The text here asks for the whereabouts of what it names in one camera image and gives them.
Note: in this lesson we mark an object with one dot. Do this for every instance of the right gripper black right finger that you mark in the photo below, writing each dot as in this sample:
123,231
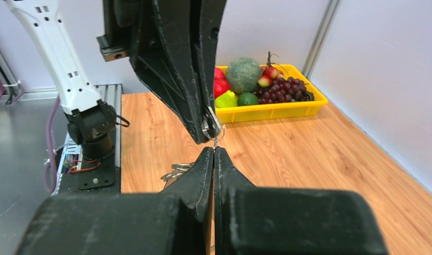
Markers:
255,220

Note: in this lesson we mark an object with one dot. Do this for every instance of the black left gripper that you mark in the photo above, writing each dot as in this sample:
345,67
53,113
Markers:
174,48

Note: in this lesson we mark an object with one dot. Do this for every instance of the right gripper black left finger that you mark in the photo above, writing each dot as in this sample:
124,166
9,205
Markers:
176,220

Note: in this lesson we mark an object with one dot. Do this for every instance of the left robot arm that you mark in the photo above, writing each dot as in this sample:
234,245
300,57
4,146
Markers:
45,25

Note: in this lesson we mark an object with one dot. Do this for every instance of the red apple left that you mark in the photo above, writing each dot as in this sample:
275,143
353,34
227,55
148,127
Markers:
219,74

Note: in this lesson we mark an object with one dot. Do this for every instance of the red apple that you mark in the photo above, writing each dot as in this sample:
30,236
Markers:
219,74
220,86

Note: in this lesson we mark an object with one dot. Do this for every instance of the red apple right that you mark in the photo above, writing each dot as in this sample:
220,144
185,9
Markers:
220,86

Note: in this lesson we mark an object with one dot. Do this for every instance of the green melon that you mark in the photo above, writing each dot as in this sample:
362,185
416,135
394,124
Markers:
243,74

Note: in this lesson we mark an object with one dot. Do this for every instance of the green lime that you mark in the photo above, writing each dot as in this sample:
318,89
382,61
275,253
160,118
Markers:
247,99

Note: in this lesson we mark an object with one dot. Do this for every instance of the small red fruits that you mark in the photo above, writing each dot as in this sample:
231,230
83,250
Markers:
270,73

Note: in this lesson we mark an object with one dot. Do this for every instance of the yellow plastic bin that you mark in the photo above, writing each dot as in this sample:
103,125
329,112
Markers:
274,111

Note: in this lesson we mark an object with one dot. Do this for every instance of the dark grape bunch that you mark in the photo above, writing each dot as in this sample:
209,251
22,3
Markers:
281,90

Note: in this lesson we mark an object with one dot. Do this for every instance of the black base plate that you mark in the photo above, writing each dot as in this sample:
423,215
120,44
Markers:
76,175

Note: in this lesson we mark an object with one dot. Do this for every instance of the aluminium frame post left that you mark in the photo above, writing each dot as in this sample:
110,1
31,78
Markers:
321,33

